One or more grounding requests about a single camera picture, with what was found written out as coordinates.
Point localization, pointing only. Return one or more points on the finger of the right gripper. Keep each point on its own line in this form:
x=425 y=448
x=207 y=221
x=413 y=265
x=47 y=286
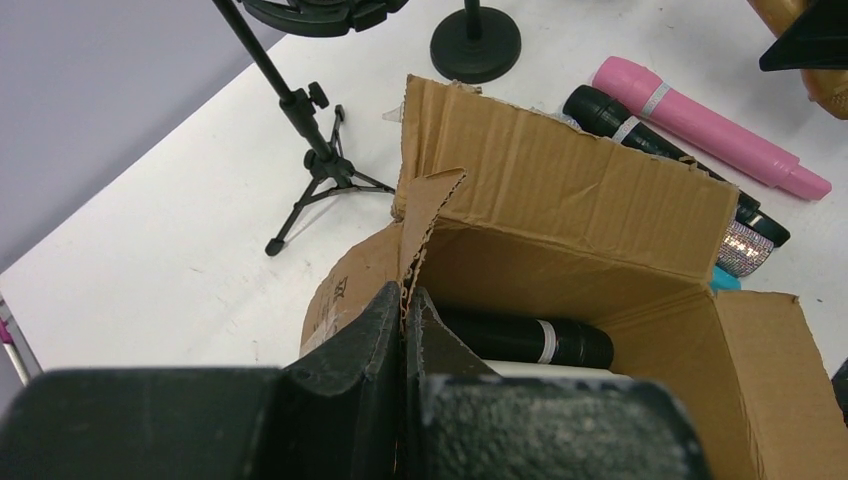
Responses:
x=815 y=40

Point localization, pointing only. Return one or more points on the silver glitter microphone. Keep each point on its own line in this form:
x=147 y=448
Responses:
x=742 y=250

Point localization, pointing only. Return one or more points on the gold microphone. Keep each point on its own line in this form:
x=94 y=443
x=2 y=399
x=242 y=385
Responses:
x=827 y=88

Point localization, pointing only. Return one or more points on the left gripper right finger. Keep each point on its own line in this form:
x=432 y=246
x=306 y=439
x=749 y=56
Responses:
x=465 y=421

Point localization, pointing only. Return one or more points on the blue microphone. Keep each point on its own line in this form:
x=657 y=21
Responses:
x=721 y=280

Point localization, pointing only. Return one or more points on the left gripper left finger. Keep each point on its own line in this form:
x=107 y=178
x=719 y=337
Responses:
x=330 y=415

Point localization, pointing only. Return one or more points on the black microphone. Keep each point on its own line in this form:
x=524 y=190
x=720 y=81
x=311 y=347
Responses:
x=503 y=337
x=604 y=116

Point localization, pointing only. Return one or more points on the brown cardboard box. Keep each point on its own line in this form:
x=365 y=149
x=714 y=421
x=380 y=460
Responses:
x=504 y=209

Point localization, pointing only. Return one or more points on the black clip microphone stand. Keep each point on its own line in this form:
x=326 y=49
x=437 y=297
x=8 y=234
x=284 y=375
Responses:
x=476 y=44

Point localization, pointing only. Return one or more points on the white microphone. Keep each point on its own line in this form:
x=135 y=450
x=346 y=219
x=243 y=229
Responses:
x=509 y=369

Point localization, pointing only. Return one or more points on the black tripod shock-mount stand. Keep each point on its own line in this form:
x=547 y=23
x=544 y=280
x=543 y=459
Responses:
x=331 y=172

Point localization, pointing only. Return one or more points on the pink microphone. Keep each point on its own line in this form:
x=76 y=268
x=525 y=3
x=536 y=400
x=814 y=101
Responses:
x=646 y=95

